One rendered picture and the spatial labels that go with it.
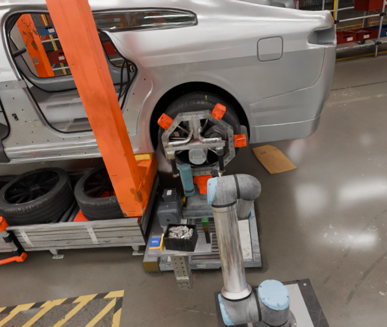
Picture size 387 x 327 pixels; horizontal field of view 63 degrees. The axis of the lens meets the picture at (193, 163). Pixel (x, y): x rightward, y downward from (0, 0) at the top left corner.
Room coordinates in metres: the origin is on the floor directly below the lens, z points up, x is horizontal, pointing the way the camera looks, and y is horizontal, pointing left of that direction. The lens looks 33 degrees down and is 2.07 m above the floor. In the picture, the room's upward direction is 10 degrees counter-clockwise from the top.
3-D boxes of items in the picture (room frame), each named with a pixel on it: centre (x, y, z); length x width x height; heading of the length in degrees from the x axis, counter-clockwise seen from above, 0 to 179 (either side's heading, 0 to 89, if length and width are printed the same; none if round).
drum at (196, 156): (2.05, -0.05, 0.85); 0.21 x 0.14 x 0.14; 170
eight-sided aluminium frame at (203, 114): (2.12, -0.07, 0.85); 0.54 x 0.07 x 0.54; 80
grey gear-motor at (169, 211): (2.13, 0.25, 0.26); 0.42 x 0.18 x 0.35; 170
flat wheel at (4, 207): (2.51, 1.52, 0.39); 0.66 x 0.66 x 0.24
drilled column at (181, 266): (1.53, 0.22, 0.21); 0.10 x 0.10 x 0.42; 80
